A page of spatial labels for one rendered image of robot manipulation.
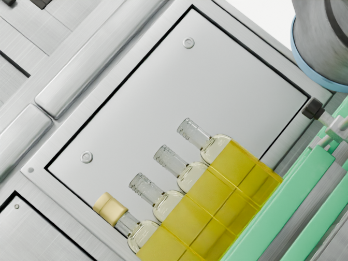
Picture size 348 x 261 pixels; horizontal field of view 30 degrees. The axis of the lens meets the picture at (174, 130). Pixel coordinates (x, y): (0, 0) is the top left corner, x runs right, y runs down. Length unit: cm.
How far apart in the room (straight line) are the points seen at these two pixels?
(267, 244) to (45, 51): 60
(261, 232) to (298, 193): 7
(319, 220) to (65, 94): 53
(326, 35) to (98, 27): 71
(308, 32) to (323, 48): 3
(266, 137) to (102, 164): 29
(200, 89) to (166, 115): 8
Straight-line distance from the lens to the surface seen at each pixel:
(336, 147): 102
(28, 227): 117
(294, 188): 89
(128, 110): 116
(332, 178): 91
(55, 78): 119
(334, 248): 87
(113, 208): 98
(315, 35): 62
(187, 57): 120
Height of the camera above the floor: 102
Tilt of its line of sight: 7 degrees up
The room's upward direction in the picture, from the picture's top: 51 degrees counter-clockwise
